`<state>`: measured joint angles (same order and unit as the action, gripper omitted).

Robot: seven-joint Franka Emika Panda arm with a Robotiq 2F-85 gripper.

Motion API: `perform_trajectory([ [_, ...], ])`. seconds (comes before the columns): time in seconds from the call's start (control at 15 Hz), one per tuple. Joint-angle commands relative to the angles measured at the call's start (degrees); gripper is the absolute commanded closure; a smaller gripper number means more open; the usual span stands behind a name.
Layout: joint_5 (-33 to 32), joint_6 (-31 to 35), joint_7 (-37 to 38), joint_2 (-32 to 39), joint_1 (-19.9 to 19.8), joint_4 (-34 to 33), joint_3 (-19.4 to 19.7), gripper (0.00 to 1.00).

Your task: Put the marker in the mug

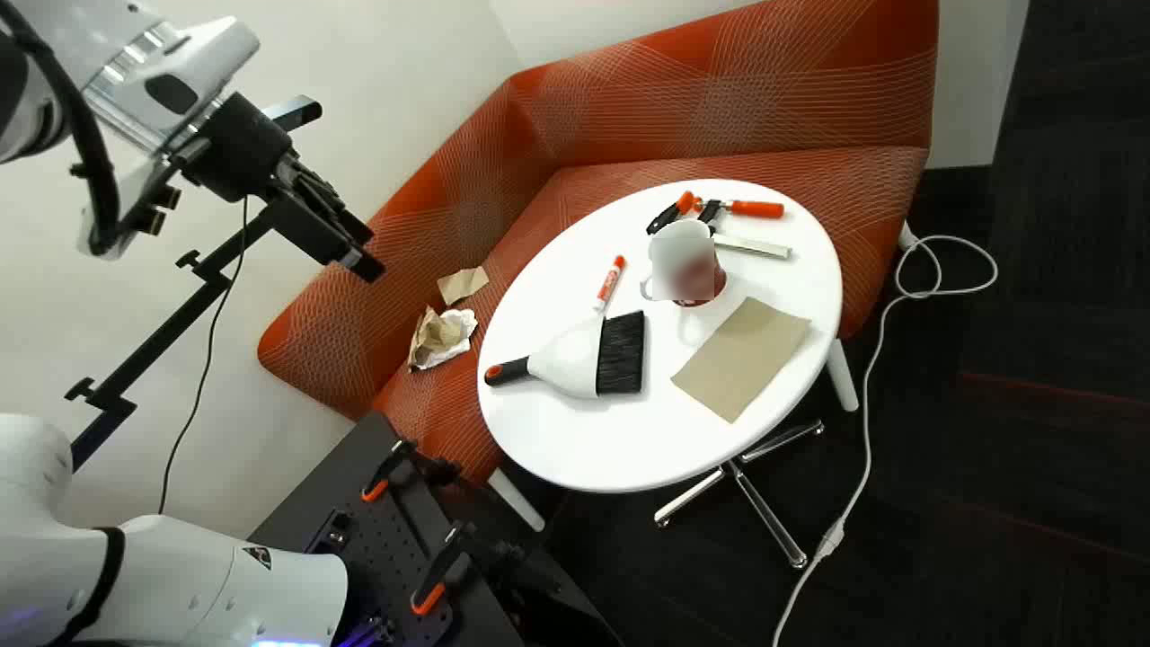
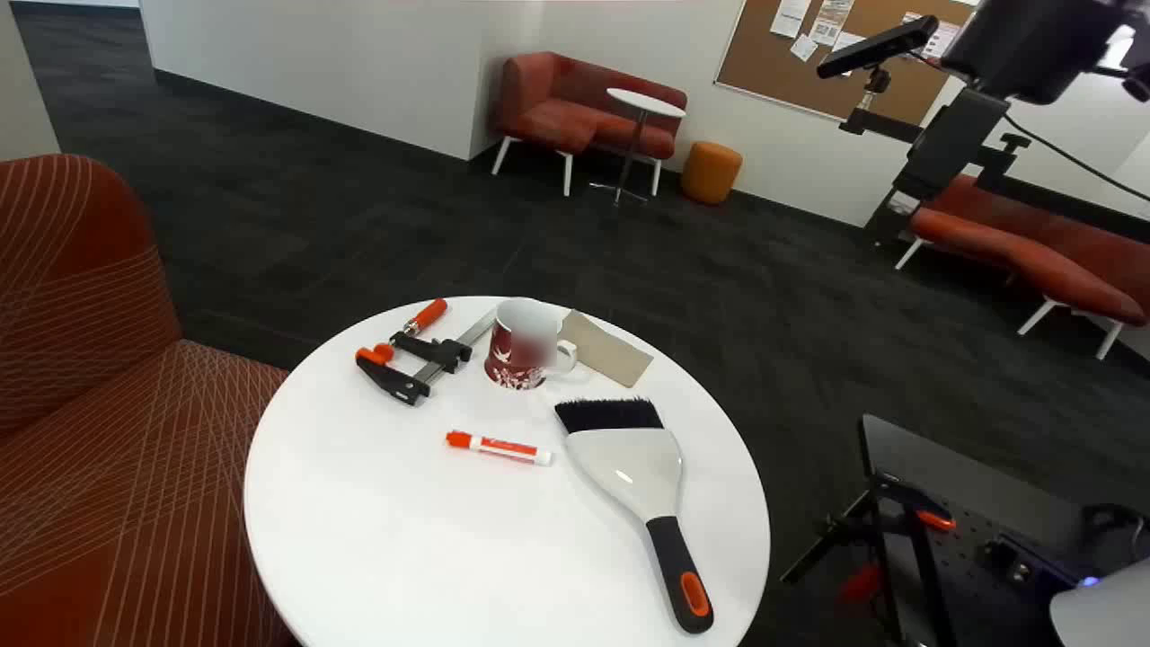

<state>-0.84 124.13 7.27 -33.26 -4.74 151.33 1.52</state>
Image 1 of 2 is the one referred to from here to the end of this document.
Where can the brown cardboard piece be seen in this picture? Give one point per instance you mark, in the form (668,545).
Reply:
(742,359)

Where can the round white table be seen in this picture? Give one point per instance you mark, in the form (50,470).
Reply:
(621,433)

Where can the crumpled white paper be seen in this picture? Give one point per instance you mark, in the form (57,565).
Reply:
(440,341)

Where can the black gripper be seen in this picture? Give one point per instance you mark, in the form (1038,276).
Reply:
(237,149)

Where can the orange fabric sofa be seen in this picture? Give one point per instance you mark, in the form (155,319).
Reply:
(621,110)

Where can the large orange black bar clamp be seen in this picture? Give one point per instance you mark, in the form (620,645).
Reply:
(743,211)

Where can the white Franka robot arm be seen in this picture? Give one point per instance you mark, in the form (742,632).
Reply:
(179,588)

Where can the small brown paper scrap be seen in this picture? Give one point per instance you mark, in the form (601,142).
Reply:
(460,282)

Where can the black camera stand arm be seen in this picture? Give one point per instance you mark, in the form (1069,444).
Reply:
(155,343)

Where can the red and white mug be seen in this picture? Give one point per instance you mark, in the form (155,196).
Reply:
(682,267)

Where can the black perforated robot table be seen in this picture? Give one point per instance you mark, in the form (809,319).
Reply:
(360,564)

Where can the small orange black clamp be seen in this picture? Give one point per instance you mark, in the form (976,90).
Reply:
(668,213)

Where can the orange and white marker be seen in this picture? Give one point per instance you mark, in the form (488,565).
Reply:
(610,285)

